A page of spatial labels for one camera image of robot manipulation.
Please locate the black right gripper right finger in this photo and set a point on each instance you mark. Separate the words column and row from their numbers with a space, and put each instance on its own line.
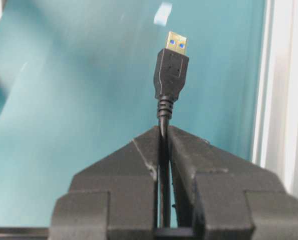
column 223, row 197

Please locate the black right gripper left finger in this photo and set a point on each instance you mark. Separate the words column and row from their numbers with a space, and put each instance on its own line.
column 113, row 199

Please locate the aluminium extrusion frame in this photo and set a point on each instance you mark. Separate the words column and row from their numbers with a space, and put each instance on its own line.
column 275, row 138

